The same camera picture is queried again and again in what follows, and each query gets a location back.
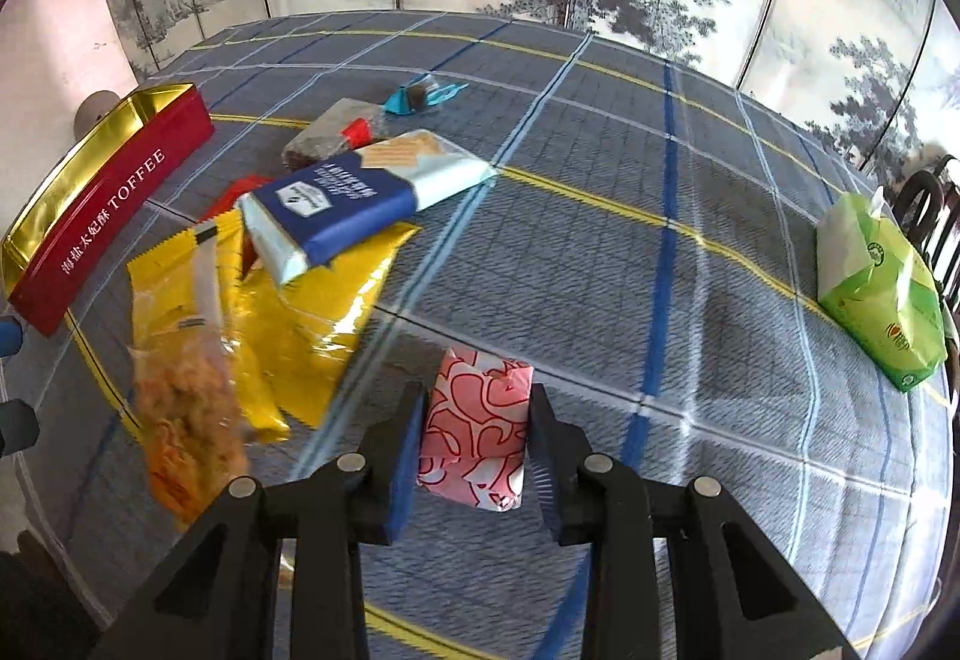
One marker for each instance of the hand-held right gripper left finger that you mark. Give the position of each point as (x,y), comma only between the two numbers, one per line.
(409,457)

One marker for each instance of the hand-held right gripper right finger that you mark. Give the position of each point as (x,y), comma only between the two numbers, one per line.
(544,472)

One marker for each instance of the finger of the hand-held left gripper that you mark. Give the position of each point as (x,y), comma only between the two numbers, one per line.
(7,337)
(15,427)

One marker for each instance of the pink patterned snack packet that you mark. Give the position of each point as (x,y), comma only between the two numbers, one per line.
(472,435)

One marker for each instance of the yellow snack packet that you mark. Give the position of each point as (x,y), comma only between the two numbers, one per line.
(330,322)
(262,390)

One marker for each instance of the clear orange snack bag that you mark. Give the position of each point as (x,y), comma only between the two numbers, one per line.
(187,405)

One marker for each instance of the red tin box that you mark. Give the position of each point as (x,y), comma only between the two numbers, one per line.
(112,195)

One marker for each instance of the blue white biscuit packet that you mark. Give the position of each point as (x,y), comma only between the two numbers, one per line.
(337,210)

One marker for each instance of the grey rounded object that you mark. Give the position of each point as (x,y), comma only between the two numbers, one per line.
(97,109)

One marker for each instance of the small red snack packet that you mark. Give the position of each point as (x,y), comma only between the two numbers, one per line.
(232,195)

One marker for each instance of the blue plaid tablecloth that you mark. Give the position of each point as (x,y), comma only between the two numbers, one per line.
(675,180)

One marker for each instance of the clear packet with red label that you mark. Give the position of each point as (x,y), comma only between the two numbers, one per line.
(322,135)

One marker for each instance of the teal wrapped candy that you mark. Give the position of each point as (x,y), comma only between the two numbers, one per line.
(409,97)

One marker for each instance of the green tissue pack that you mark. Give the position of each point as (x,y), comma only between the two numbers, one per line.
(877,300)

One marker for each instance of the dark wooden chair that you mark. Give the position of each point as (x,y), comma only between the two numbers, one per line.
(926,195)

